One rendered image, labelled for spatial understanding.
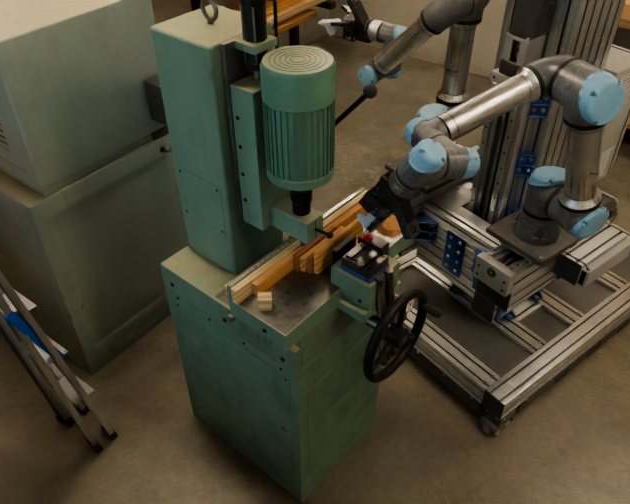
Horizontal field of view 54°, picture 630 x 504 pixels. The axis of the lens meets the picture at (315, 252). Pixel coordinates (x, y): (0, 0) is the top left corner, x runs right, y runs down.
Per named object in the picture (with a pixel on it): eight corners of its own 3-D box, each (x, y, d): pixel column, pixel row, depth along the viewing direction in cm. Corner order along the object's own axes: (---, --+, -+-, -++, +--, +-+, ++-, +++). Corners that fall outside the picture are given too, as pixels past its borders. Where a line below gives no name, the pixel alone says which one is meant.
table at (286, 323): (313, 371, 158) (312, 355, 154) (229, 315, 173) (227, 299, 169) (439, 252, 193) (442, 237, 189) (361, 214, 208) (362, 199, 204)
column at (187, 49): (234, 277, 191) (206, 48, 144) (186, 247, 202) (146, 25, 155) (284, 241, 204) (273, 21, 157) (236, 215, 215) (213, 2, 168)
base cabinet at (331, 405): (301, 505, 218) (296, 377, 173) (191, 415, 247) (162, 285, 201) (377, 421, 244) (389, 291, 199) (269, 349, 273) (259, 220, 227)
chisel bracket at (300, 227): (307, 249, 172) (307, 225, 166) (270, 229, 179) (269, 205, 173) (324, 236, 176) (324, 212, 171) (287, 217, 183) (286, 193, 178)
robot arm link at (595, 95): (575, 205, 195) (587, 49, 156) (611, 232, 184) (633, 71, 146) (543, 223, 193) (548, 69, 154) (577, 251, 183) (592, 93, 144)
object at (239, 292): (237, 305, 167) (235, 291, 164) (232, 301, 168) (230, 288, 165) (370, 204, 202) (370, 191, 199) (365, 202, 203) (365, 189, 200)
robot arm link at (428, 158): (455, 164, 141) (425, 165, 137) (430, 190, 150) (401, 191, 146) (443, 135, 144) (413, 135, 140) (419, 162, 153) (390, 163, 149)
